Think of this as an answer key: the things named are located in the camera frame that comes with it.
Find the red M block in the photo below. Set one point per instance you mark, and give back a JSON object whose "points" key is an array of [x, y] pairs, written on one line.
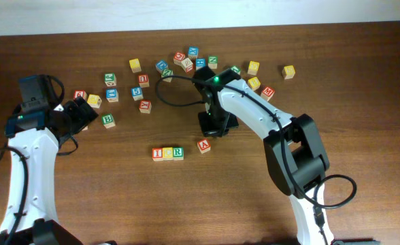
{"points": [[267, 93]]}

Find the green B block right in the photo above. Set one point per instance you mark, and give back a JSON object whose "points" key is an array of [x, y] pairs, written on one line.
{"points": [[108, 121]]}

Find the green Z block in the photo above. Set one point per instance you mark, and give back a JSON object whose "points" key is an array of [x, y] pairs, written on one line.
{"points": [[167, 75]]}

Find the red 6 block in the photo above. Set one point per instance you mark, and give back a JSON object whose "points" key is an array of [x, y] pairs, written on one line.
{"points": [[80, 93]]}

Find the red U block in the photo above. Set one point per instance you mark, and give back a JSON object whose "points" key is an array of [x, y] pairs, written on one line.
{"points": [[143, 81]]}

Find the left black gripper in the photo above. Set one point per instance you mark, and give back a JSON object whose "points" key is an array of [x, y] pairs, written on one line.
{"points": [[84, 114]]}

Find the yellow block far right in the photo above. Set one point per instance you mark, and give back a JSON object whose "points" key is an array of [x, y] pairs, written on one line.
{"points": [[288, 72]]}

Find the red I block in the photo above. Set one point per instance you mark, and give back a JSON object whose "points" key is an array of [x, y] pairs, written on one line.
{"points": [[157, 154]]}

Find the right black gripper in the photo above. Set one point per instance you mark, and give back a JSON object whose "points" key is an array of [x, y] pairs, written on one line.
{"points": [[207, 128]]}

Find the green J block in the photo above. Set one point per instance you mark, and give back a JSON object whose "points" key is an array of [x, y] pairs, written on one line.
{"points": [[110, 79]]}

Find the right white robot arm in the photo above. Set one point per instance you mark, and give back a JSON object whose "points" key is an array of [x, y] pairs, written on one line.
{"points": [[296, 159]]}

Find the green N block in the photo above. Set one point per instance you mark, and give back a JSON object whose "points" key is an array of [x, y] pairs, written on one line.
{"points": [[212, 62]]}

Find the blue H block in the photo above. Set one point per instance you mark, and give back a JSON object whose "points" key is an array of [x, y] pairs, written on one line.
{"points": [[200, 63]]}

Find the blue I block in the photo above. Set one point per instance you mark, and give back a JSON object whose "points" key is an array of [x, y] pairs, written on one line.
{"points": [[112, 95]]}

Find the red and wood block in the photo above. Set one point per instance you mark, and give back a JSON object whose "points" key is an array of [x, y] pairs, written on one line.
{"points": [[187, 65]]}

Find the yellow C block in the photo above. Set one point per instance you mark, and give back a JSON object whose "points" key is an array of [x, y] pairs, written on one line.
{"points": [[168, 154]]}

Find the red K block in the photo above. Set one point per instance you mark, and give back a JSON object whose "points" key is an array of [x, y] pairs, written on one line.
{"points": [[145, 106]]}

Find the green V block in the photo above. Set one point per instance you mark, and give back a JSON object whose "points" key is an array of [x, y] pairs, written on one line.
{"points": [[236, 69]]}

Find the yellow block upper right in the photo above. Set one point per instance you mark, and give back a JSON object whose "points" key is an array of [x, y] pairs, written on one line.
{"points": [[253, 68]]}

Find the green R block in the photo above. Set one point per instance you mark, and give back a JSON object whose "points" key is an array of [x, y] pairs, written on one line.
{"points": [[178, 153]]}

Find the blue 5 block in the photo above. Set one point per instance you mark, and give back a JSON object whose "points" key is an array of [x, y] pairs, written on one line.
{"points": [[137, 93]]}

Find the red C block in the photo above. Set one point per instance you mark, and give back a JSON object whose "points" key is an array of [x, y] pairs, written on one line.
{"points": [[178, 58]]}

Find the red A block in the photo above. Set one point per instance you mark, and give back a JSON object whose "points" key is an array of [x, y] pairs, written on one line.
{"points": [[204, 146]]}

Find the yellow block upper left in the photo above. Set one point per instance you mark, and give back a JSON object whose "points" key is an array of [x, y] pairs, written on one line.
{"points": [[135, 65]]}

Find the blue X block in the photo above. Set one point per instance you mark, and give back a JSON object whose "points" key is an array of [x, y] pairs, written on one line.
{"points": [[193, 52]]}

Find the yellow block centre right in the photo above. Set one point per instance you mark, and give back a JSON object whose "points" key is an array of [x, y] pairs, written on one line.
{"points": [[254, 83]]}

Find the blue D block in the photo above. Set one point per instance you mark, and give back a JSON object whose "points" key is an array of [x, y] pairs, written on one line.
{"points": [[161, 66]]}

